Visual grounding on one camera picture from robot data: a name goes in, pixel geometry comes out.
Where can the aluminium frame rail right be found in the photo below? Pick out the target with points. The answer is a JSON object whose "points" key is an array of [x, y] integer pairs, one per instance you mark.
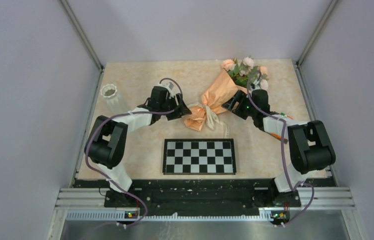
{"points": [[323, 75]]}

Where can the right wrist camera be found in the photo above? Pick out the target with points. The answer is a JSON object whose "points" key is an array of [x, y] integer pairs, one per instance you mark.
{"points": [[253, 84]]}

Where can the aluminium front rail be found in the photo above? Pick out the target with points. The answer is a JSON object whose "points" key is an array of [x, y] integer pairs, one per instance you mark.
{"points": [[87, 204]]}

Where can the black white checkerboard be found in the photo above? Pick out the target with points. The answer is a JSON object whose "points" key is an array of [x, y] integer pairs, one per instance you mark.
{"points": [[199, 156]]}

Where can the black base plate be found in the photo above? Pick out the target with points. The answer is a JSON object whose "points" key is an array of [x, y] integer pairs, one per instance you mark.
{"points": [[261, 192]]}

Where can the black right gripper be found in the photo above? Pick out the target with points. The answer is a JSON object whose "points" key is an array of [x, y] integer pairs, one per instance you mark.
{"points": [[230, 104]]}

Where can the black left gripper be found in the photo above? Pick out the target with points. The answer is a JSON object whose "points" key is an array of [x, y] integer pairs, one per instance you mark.
{"points": [[183, 110]]}

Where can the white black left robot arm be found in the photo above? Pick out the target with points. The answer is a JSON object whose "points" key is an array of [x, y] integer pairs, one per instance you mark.
{"points": [[106, 143]]}

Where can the flower bouquet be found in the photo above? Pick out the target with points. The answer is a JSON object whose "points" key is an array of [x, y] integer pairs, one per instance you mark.
{"points": [[232, 77]]}

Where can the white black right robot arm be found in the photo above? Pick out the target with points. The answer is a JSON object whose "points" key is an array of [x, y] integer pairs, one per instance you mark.
{"points": [[305, 145]]}

